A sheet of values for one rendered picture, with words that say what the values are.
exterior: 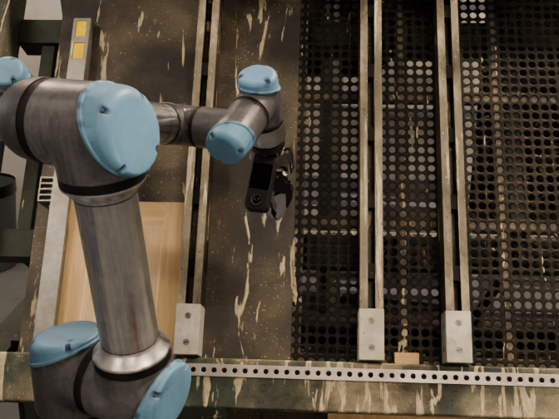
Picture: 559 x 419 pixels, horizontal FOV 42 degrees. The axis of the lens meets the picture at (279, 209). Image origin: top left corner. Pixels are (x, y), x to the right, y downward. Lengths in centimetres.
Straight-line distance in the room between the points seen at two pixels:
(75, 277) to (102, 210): 102
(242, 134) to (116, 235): 36
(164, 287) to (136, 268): 90
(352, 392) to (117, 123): 110
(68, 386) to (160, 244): 84
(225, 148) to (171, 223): 72
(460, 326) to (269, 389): 49
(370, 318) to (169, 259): 54
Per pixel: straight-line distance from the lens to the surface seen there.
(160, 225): 198
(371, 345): 183
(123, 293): 104
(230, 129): 127
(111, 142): 92
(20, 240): 213
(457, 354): 185
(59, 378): 120
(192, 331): 185
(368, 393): 184
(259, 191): 143
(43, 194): 208
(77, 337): 121
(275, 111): 137
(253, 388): 184
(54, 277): 199
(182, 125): 133
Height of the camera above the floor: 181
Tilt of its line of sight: 18 degrees down
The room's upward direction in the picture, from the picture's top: straight up
